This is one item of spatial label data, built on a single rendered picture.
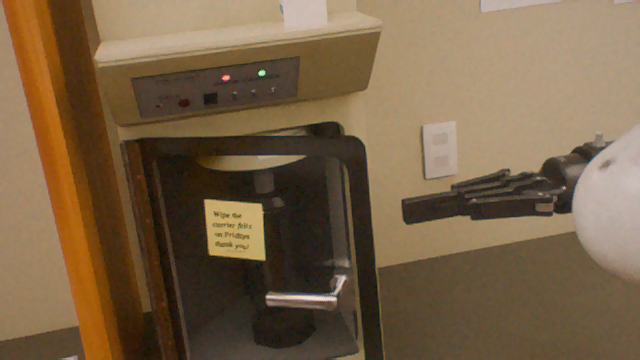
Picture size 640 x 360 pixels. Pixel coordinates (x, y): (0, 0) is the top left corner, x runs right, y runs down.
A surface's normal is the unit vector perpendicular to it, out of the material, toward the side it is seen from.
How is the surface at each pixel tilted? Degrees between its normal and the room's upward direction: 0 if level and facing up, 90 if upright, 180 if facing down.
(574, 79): 90
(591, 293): 0
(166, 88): 135
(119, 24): 90
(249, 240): 90
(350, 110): 90
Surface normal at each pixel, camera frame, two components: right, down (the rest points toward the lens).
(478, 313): -0.10, -0.94
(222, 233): -0.26, 0.34
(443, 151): 0.22, 0.30
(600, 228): -0.88, 0.22
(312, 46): 0.22, 0.88
